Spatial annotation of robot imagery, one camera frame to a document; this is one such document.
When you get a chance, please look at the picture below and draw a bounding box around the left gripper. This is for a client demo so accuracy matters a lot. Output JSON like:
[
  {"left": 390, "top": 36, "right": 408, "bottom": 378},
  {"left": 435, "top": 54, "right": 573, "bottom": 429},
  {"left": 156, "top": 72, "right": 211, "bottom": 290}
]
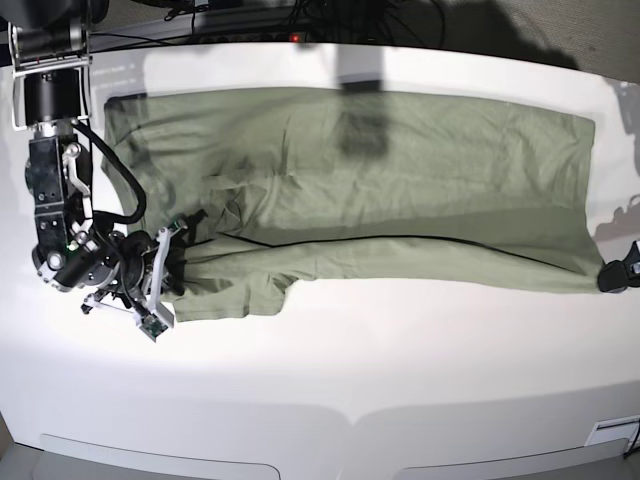
[{"left": 597, "top": 240, "right": 640, "bottom": 293}]

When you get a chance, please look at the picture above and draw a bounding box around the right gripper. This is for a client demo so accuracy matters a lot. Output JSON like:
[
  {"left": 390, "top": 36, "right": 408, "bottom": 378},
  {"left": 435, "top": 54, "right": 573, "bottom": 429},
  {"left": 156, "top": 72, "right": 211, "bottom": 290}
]
[{"left": 81, "top": 219, "right": 188, "bottom": 319}]

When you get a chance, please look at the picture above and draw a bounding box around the green T-shirt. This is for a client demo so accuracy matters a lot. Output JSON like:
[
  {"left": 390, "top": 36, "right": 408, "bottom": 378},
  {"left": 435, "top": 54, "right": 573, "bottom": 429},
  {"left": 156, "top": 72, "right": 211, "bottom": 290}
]
[{"left": 104, "top": 88, "right": 603, "bottom": 322}]

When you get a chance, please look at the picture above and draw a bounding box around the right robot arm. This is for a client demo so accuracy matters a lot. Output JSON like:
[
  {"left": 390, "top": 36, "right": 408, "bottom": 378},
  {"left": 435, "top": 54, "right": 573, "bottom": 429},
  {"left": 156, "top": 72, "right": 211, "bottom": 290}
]
[{"left": 1, "top": 1, "right": 187, "bottom": 339}]

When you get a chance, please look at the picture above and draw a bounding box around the white label sticker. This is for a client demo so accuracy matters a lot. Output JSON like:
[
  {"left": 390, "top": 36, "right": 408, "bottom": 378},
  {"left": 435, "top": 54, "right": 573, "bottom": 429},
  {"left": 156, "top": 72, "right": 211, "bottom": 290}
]
[{"left": 585, "top": 415, "right": 639, "bottom": 450}]

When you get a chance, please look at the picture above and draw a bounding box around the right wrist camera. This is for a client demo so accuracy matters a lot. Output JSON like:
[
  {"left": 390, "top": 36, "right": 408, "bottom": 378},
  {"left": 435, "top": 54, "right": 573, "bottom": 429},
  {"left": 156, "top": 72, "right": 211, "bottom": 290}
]
[{"left": 134, "top": 304, "right": 175, "bottom": 342}]

